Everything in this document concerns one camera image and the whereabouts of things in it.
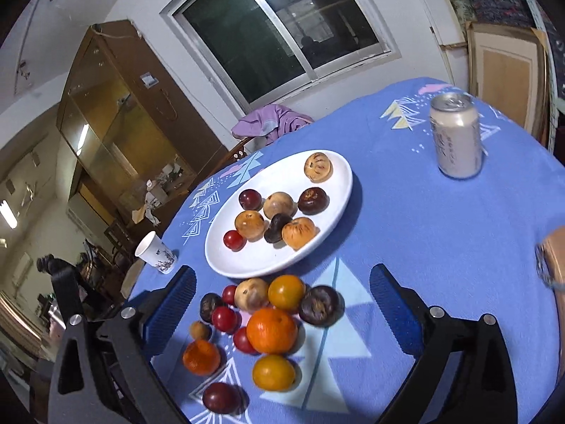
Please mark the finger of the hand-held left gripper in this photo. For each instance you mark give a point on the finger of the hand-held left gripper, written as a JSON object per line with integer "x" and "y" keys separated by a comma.
{"x": 66, "y": 287}

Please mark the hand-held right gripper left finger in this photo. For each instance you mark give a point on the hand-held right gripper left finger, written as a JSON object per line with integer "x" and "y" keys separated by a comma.
{"x": 174, "y": 304}

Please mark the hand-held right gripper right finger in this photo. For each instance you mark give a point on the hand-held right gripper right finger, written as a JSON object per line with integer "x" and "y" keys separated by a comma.
{"x": 393, "y": 311}

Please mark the small dark purple mangosteen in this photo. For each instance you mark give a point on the small dark purple mangosteen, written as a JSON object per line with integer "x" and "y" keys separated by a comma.
{"x": 211, "y": 307}

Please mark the small tan longan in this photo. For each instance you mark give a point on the small tan longan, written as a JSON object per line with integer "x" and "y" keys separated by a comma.
{"x": 200, "y": 331}

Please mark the red cherry tomato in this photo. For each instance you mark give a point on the red cherry tomato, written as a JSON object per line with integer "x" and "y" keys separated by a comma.
{"x": 229, "y": 295}
{"x": 242, "y": 341}
{"x": 234, "y": 240}
{"x": 224, "y": 319}

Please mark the orange tangerine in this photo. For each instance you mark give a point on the orange tangerine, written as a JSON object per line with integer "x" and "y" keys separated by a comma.
{"x": 272, "y": 330}
{"x": 201, "y": 357}

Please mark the large dark purple mangosteen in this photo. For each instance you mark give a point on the large dark purple mangosteen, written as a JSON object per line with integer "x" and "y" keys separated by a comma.
{"x": 321, "y": 304}

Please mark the tan dimpled pear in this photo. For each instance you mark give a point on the tan dimpled pear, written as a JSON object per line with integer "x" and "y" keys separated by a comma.
{"x": 251, "y": 293}

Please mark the white plate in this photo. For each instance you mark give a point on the white plate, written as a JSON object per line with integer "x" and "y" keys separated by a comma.
{"x": 256, "y": 261}

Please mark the dark red plum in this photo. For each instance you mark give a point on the dark red plum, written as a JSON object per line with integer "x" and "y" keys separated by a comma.
{"x": 250, "y": 199}
{"x": 220, "y": 397}

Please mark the yellow-orange tomato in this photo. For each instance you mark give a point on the yellow-orange tomato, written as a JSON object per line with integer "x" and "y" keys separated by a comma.
{"x": 287, "y": 292}
{"x": 273, "y": 372}

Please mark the golden tan pear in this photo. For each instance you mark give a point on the golden tan pear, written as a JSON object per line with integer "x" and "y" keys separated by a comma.
{"x": 250, "y": 225}

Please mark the orange speckled passionfruit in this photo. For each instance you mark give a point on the orange speckled passionfruit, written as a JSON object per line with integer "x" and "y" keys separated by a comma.
{"x": 299, "y": 232}

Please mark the dark brown mangosteen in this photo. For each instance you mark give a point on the dark brown mangosteen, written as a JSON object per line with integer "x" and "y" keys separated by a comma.
{"x": 313, "y": 200}
{"x": 277, "y": 228}

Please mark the pale tan pear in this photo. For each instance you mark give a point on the pale tan pear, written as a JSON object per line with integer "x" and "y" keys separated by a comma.
{"x": 278, "y": 205}

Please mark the tan speckled passionfruit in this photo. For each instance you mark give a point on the tan speckled passionfruit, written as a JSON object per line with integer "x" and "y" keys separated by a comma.
{"x": 318, "y": 167}

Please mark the white paper cup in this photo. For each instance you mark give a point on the white paper cup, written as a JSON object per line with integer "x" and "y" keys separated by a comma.
{"x": 152, "y": 251}

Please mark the blue printed tablecloth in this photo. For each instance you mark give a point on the blue printed tablecloth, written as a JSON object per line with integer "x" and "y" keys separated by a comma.
{"x": 441, "y": 238}

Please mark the wooden chair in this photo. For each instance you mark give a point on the wooden chair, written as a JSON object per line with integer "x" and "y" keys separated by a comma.
{"x": 236, "y": 153}

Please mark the pale drink can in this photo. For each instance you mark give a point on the pale drink can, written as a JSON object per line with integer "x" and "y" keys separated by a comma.
{"x": 457, "y": 141}

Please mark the wooden glass cabinet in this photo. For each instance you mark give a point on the wooden glass cabinet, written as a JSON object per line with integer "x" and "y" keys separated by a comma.
{"x": 114, "y": 110}

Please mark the purple garment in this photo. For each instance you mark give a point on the purple garment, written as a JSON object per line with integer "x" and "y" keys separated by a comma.
{"x": 273, "y": 123}

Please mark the white paper label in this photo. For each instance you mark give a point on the white paper label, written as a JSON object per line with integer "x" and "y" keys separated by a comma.
{"x": 150, "y": 80}

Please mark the sliding glass window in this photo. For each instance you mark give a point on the sliding glass window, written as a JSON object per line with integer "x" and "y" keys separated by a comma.
{"x": 265, "y": 31}

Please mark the white wooden board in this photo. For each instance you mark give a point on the white wooden board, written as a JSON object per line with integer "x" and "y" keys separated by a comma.
{"x": 441, "y": 13}

